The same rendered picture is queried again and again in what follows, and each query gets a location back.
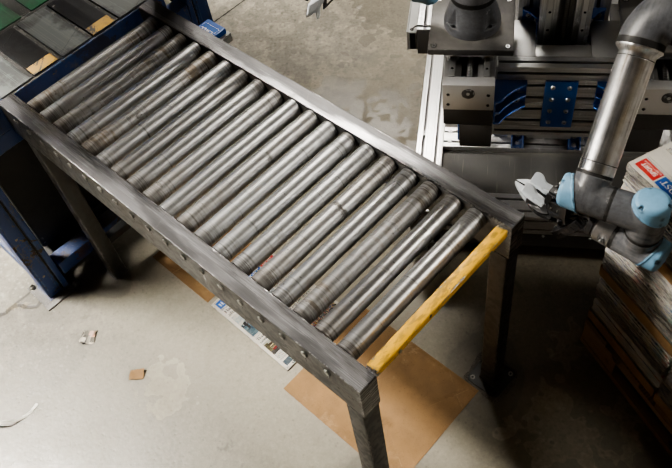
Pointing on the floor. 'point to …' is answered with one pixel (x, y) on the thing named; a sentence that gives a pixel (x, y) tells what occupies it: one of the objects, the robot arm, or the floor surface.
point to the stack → (638, 340)
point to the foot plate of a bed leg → (490, 383)
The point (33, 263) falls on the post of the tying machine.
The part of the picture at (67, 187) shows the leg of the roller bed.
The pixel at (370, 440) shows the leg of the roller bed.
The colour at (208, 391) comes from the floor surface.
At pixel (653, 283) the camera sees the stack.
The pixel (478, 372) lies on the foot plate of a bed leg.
